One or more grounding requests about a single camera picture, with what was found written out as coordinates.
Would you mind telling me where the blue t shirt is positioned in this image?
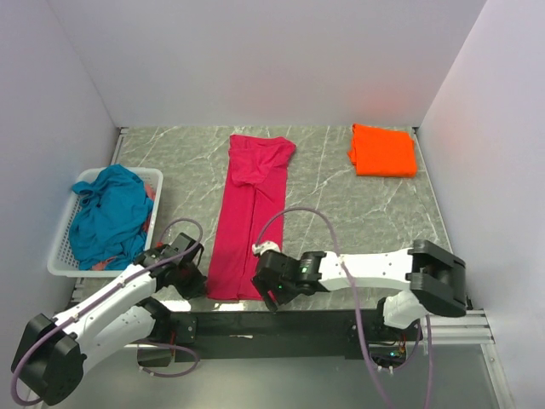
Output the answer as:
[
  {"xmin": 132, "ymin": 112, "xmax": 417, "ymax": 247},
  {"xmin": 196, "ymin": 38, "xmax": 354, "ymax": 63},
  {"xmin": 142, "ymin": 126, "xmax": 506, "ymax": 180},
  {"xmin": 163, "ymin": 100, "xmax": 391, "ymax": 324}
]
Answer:
[{"xmin": 69, "ymin": 164, "xmax": 154, "ymax": 271}]

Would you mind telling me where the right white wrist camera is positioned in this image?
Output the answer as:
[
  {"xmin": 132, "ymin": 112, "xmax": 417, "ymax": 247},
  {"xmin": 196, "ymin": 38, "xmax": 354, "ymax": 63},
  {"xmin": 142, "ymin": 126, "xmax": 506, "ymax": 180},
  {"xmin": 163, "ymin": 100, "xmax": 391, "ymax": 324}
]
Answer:
[{"xmin": 252, "ymin": 240, "xmax": 280, "ymax": 256}]

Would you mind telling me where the pink t shirt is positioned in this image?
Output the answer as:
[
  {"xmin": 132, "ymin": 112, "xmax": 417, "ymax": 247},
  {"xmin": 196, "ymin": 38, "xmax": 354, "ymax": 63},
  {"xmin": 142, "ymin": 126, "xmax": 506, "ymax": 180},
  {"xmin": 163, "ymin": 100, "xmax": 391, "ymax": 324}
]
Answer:
[{"xmin": 207, "ymin": 135, "xmax": 296, "ymax": 301}]

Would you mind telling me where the peach cloth in basket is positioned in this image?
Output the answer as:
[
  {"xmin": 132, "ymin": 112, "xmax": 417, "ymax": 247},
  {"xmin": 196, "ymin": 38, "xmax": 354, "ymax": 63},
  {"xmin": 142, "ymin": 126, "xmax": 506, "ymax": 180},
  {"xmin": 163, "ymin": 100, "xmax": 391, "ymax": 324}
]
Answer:
[{"xmin": 144, "ymin": 183, "xmax": 156, "ymax": 201}]

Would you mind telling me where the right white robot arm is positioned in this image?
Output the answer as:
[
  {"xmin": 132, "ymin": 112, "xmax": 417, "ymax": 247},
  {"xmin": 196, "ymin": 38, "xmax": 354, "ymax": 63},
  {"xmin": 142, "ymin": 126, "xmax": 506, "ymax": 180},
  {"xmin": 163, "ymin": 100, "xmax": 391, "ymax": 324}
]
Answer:
[{"xmin": 251, "ymin": 239, "xmax": 467, "ymax": 340}]

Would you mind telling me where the folded orange t shirt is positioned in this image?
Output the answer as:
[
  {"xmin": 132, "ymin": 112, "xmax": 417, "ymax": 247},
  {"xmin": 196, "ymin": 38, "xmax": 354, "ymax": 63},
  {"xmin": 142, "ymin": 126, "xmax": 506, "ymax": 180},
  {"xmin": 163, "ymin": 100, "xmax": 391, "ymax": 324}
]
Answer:
[{"xmin": 347, "ymin": 124, "xmax": 417, "ymax": 178}]

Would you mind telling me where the aluminium frame rail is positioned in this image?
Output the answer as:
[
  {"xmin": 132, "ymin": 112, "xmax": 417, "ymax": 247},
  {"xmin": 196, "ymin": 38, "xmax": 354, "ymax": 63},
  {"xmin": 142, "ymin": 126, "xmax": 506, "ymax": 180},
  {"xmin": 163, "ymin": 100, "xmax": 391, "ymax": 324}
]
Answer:
[{"xmin": 23, "ymin": 308, "xmax": 516, "ymax": 409}]

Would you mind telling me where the white plastic laundry basket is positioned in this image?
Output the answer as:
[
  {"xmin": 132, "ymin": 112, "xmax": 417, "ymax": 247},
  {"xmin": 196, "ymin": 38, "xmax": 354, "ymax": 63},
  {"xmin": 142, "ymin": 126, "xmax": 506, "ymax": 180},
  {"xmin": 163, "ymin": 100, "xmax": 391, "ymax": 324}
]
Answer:
[{"xmin": 47, "ymin": 167, "xmax": 164, "ymax": 279}]

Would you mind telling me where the black base beam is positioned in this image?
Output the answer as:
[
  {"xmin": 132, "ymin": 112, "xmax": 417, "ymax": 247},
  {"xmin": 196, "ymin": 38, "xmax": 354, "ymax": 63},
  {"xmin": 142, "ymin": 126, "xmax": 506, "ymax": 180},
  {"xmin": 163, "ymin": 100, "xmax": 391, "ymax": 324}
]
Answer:
[{"xmin": 119, "ymin": 308, "xmax": 425, "ymax": 368}]

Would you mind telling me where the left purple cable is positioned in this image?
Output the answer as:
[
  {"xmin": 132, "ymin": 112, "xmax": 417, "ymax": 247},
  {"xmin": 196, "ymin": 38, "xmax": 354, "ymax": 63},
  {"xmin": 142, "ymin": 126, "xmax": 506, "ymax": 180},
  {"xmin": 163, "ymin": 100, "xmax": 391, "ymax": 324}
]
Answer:
[{"xmin": 10, "ymin": 216, "xmax": 204, "ymax": 406}]

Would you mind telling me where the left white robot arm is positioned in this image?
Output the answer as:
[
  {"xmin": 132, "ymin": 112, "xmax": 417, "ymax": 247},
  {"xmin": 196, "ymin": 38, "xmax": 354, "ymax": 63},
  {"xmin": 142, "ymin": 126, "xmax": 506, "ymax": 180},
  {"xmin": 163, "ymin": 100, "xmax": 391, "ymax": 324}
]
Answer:
[{"xmin": 11, "ymin": 233, "xmax": 206, "ymax": 406}]

